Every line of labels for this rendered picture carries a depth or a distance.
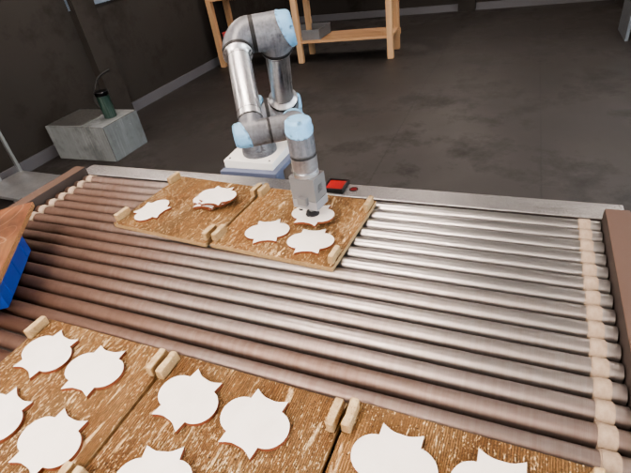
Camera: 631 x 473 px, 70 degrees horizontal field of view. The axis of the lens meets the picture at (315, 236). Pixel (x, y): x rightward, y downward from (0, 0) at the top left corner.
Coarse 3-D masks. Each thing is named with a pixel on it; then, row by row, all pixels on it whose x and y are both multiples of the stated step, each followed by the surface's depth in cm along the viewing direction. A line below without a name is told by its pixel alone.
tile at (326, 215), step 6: (294, 210) 140; (300, 210) 140; (318, 210) 138; (324, 210) 138; (330, 210) 138; (294, 216) 138; (300, 216) 137; (306, 216) 137; (318, 216) 136; (324, 216) 135; (330, 216) 135; (294, 222) 135; (300, 222) 135; (306, 222) 134; (312, 222) 133; (318, 222) 134; (324, 222) 134
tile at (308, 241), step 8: (304, 232) 133; (312, 232) 132; (320, 232) 132; (288, 240) 130; (296, 240) 130; (304, 240) 129; (312, 240) 129; (320, 240) 128; (328, 240) 128; (296, 248) 127; (304, 248) 126; (312, 248) 126; (320, 248) 125; (328, 248) 126
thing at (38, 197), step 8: (72, 168) 197; (80, 168) 196; (64, 176) 190; (72, 176) 191; (80, 176) 195; (48, 184) 186; (56, 184) 185; (64, 184) 188; (72, 184) 192; (32, 192) 181; (40, 192) 180; (48, 192) 182; (56, 192) 185; (24, 200) 176; (32, 200) 176; (40, 200) 179
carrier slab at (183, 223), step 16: (160, 192) 169; (176, 192) 167; (192, 192) 165; (240, 192) 160; (176, 208) 157; (192, 208) 155; (224, 208) 152; (240, 208) 151; (128, 224) 152; (144, 224) 151; (160, 224) 150; (176, 224) 148; (192, 224) 147; (208, 224) 145; (192, 240) 139; (208, 240) 138
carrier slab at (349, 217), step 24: (288, 192) 156; (240, 216) 147; (264, 216) 145; (288, 216) 143; (336, 216) 139; (360, 216) 137; (240, 240) 135; (336, 240) 129; (312, 264) 122; (336, 264) 121
